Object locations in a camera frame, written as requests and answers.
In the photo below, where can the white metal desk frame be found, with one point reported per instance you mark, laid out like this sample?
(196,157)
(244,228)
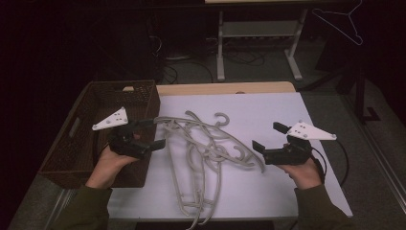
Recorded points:
(220,48)

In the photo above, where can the person's left hand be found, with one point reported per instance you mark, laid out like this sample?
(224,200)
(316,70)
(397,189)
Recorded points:
(107,166)

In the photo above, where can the black floor stand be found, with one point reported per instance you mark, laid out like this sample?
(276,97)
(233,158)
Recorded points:
(360,96)

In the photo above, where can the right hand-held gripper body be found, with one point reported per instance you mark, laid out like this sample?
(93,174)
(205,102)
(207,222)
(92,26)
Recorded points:
(287,156)

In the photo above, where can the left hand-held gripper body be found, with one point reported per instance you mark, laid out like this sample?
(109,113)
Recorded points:
(126,143)

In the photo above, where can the brown woven basket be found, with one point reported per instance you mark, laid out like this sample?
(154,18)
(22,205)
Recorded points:
(63,153)

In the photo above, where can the person's right hand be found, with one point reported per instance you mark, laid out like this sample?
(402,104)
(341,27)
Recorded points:
(303,175)

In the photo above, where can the white table cover sheet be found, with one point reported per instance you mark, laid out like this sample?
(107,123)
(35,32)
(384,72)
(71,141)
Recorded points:
(255,105)

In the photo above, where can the metal floor rail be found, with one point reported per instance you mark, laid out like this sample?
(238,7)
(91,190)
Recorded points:
(383,166)

